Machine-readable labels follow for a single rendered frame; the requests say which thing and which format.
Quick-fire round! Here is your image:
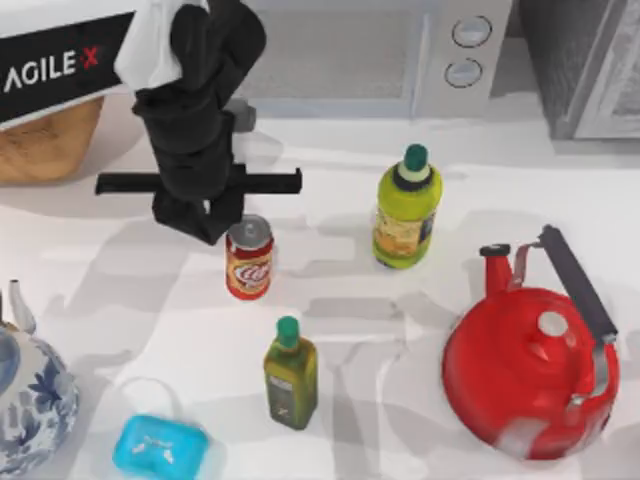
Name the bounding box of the wooden basket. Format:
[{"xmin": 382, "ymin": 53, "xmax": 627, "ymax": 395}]
[{"xmin": 0, "ymin": 94, "xmax": 107, "ymax": 187}]

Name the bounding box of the light blue soap box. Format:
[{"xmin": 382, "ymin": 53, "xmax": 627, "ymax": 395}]
[{"xmin": 111, "ymin": 376, "xmax": 212, "ymax": 480}]

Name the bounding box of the green bottle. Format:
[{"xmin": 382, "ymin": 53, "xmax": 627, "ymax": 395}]
[{"xmin": 371, "ymin": 143, "xmax": 445, "ymax": 271}]

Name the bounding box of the grey cabinet door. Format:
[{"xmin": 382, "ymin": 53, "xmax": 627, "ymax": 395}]
[{"xmin": 573, "ymin": 0, "xmax": 640, "ymax": 140}]

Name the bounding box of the round microwave knob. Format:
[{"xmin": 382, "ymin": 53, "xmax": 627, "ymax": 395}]
[
  {"xmin": 444, "ymin": 56, "xmax": 485, "ymax": 90},
  {"xmin": 451, "ymin": 14, "xmax": 494, "ymax": 48}
]

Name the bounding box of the red kettle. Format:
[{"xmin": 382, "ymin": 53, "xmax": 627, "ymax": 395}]
[{"xmin": 441, "ymin": 224, "xmax": 622, "ymax": 462}]

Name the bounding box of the olive oil bottle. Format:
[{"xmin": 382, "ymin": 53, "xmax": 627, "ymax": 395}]
[{"xmin": 263, "ymin": 315, "xmax": 320, "ymax": 431}]

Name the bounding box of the microwave oven door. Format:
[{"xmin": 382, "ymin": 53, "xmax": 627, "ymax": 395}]
[{"xmin": 233, "ymin": 0, "xmax": 432, "ymax": 119}]

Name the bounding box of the pale microwave oven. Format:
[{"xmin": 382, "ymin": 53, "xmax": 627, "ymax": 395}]
[{"xmin": 233, "ymin": 0, "xmax": 512, "ymax": 120}]

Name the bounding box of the blue and white teapot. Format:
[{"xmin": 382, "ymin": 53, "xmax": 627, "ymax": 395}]
[{"xmin": 0, "ymin": 279, "xmax": 82, "ymax": 472}]

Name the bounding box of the grey cabinet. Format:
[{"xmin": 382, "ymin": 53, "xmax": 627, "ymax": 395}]
[{"xmin": 518, "ymin": 0, "xmax": 640, "ymax": 142}]

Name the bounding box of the red and white can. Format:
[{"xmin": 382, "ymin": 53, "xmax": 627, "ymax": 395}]
[{"xmin": 224, "ymin": 214, "xmax": 276, "ymax": 302}]

